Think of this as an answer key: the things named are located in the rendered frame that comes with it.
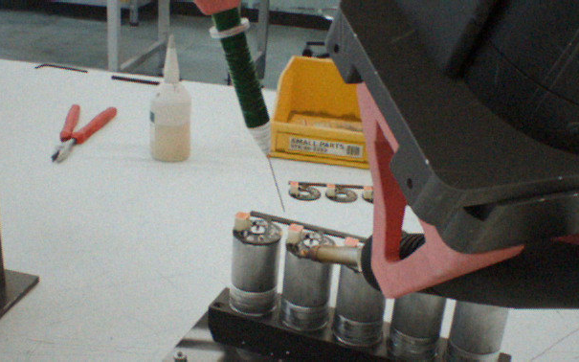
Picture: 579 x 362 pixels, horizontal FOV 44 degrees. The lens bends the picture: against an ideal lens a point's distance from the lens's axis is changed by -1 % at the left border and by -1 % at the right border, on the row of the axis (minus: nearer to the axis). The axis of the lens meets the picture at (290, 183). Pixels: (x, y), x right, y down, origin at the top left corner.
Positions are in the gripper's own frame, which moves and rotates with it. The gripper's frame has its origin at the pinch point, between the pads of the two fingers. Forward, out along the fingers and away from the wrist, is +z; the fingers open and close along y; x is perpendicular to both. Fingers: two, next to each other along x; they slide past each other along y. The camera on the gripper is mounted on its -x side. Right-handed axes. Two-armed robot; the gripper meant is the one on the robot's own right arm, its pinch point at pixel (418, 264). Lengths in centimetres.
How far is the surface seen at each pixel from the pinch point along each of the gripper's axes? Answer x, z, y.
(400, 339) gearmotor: -0.9, 8.7, -3.4
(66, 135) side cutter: -31.9, 27.3, 6.5
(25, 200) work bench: -22.5, 23.3, 10.9
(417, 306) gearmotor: -1.4, 6.7, -3.7
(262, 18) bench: -228, 179, -113
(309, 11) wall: -325, 255, -196
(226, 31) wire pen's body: -10.7, -1.6, 4.3
